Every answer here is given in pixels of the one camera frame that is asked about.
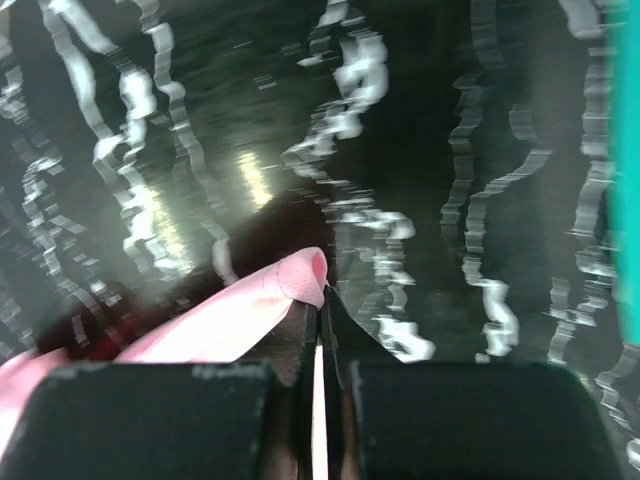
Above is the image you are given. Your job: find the green cutting mat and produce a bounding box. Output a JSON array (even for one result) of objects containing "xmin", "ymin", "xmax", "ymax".
[{"xmin": 606, "ymin": 1, "xmax": 639, "ymax": 346}]

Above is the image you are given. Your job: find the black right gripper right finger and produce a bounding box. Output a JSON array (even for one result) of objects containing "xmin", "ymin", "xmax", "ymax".
[{"xmin": 322, "ymin": 287, "xmax": 620, "ymax": 479}]

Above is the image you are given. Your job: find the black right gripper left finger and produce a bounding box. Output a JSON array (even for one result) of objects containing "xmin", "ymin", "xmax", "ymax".
[{"xmin": 9, "ymin": 302, "xmax": 318, "ymax": 480}]

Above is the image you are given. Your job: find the pink t shirt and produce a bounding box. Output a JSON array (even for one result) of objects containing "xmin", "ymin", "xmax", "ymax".
[{"xmin": 1, "ymin": 247, "xmax": 328, "ymax": 479}]

